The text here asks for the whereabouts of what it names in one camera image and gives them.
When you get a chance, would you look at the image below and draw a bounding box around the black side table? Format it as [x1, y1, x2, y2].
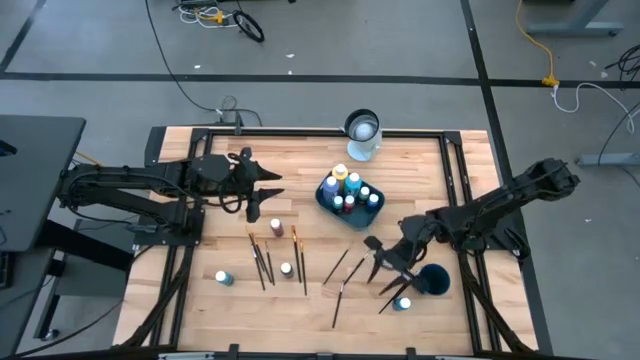
[0, 114, 87, 254]

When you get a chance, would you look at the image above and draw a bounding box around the grey table foot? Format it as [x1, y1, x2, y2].
[574, 151, 640, 167]

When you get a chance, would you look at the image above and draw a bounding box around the large periwinkle paint bottle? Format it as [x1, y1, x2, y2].
[321, 175, 341, 205]

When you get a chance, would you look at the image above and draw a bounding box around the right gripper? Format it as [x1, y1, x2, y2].
[363, 217, 436, 297]

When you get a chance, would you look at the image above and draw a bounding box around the white and yellow cable pile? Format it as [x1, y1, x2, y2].
[172, 0, 236, 29]

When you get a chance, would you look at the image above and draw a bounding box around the black cable bundle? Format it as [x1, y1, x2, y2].
[603, 43, 640, 84]

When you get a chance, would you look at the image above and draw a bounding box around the long black floor cable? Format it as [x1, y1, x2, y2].
[143, 0, 264, 129]

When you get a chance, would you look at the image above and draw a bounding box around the dark blue plastic cup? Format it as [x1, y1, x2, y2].
[418, 263, 452, 297]

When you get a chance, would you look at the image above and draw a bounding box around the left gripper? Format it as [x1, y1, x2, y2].
[227, 146, 285, 224]

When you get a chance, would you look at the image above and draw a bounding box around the teal plastic storage bin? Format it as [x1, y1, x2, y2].
[314, 169, 386, 232]

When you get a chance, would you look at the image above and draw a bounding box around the coiled black cable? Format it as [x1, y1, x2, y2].
[232, 9, 266, 44]

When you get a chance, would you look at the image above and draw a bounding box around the grey table leg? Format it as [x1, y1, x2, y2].
[524, 0, 626, 39]

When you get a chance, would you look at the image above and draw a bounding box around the white cylinder with black rim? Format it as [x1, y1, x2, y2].
[343, 108, 384, 163]

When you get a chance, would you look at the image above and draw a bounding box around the large teal paint bottle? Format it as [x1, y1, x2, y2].
[343, 171, 363, 197]

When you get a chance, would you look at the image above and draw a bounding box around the white floor cable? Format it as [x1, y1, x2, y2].
[551, 82, 637, 134]

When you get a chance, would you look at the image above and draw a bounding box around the yellow extension cord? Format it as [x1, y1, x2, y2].
[514, 0, 561, 89]

